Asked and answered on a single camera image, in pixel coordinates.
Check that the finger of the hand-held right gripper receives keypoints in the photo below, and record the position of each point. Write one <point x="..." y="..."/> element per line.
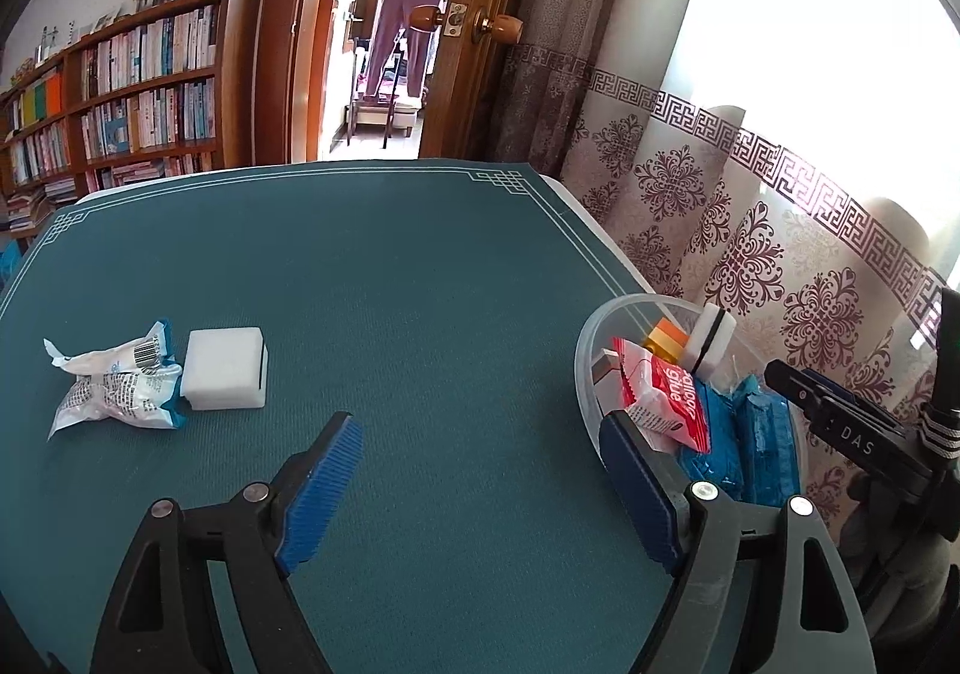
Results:
<point x="855" y="396"/>
<point x="791" y="385"/>

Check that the small red white box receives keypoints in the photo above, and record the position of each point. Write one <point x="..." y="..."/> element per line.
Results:
<point x="606" y="370"/>

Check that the wooden bookshelf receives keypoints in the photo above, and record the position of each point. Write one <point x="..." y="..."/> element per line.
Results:
<point x="236" y="81"/>

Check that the patterned curtain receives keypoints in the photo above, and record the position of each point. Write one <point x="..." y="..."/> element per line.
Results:
<point x="712" y="194"/>

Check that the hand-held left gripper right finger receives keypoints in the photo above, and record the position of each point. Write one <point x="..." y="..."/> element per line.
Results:
<point x="637" y="486"/>

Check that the crumpled white wrapper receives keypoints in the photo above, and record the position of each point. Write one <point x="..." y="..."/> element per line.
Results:
<point x="112" y="389"/>

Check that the wooden door knob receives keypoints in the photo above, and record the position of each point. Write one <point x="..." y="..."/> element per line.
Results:
<point x="425" y="17"/>
<point x="499" y="29"/>

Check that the yellow orange block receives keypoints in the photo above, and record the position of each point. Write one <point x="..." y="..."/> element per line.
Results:
<point x="664" y="340"/>

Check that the clear plastic bowl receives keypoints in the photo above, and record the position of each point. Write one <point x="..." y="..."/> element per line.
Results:
<point x="600" y="344"/>

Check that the white sponge block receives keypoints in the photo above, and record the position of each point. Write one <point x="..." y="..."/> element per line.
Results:
<point x="221" y="366"/>

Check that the blue snack packet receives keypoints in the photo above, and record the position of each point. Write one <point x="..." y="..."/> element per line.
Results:
<point x="705" y="441"/>
<point x="772" y="441"/>

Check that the rows of books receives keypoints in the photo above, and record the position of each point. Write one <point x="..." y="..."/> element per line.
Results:
<point x="150" y="51"/>

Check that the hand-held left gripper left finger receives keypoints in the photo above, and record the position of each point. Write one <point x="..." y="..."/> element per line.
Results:
<point x="322" y="494"/>

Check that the wooden chair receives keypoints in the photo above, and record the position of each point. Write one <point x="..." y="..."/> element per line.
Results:
<point x="382" y="115"/>

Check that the hanging purple pants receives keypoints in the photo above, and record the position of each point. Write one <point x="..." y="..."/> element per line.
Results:
<point x="401" y="29"/>

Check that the white block with black stripe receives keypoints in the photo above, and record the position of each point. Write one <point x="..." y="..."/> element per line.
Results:
<point x="709" y="336"/>

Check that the red glue packet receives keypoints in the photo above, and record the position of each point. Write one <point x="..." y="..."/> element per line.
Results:
<point x="667" y="389"/>

